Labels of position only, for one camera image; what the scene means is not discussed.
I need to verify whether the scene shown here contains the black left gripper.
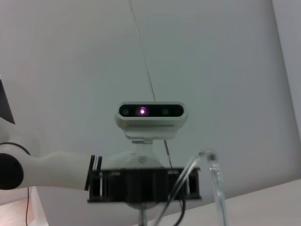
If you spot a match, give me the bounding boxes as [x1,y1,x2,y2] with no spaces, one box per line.
[86,166,203,203]

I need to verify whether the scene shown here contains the clear white glasses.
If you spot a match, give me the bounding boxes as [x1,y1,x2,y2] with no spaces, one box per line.
[152,147,229,226]

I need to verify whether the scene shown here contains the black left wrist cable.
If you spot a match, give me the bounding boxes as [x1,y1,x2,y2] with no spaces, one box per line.
[154,199,188,226]

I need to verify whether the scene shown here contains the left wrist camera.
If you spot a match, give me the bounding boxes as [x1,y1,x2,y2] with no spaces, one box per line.
[114,101,189,145]

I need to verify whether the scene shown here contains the thin black cable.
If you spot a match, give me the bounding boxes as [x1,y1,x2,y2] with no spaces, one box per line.
[25,187,31,226]

